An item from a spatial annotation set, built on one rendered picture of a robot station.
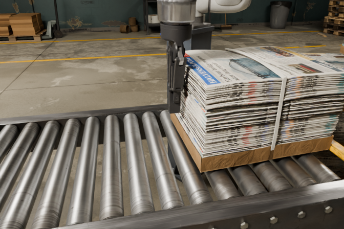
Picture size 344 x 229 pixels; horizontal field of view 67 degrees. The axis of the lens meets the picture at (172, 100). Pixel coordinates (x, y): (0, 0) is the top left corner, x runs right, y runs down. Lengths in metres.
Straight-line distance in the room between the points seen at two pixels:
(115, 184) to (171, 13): 0.41
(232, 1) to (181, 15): 0.84
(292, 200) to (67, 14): 7.50
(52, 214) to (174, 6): 0.50
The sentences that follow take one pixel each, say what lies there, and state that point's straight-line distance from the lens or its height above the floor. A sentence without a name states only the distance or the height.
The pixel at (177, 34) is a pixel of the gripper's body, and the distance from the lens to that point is 0.61.
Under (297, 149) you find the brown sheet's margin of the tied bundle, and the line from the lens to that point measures 0.76.
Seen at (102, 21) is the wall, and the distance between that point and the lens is 7.74.
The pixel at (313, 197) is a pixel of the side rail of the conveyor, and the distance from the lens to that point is 0.67.
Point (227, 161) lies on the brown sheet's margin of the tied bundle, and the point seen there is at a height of 0.83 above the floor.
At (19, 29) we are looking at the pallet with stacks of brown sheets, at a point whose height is 0.28.
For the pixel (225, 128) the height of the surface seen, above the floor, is 0.92.
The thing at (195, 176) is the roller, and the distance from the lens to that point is 0.64.
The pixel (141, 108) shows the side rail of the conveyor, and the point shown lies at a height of 0.80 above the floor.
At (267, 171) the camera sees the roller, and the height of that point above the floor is 0.80.
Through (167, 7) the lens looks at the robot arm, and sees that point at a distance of 0.60.
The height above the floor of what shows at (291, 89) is 1.00.
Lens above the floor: 1.22
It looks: 24 degrees down
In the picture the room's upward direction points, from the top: straight up
